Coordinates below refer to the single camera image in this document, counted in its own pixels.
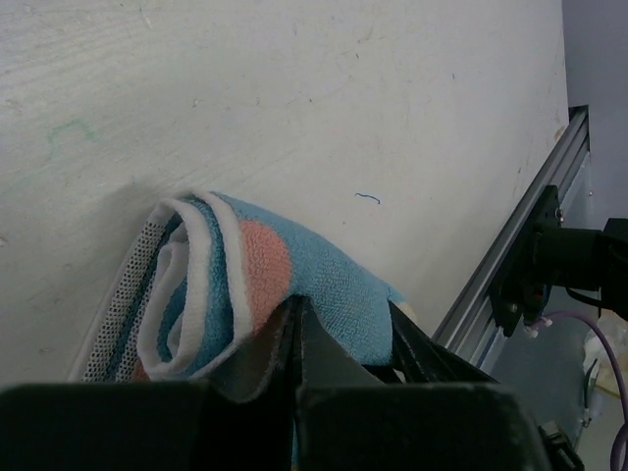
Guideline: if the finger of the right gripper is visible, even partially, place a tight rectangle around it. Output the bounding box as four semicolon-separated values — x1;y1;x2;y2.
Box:
389;301;496;383

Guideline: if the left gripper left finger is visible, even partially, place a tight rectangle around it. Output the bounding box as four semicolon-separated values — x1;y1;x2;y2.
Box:
1;298;299;470

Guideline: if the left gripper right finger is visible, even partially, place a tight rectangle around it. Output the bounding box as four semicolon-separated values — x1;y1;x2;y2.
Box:
293;305;551;470

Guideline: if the blue polka dot towel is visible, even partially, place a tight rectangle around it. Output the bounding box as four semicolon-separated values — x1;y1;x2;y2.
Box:
72;191;411;383

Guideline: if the aluminium front rail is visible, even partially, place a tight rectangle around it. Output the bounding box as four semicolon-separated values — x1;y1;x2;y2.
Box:
434;105;590;365

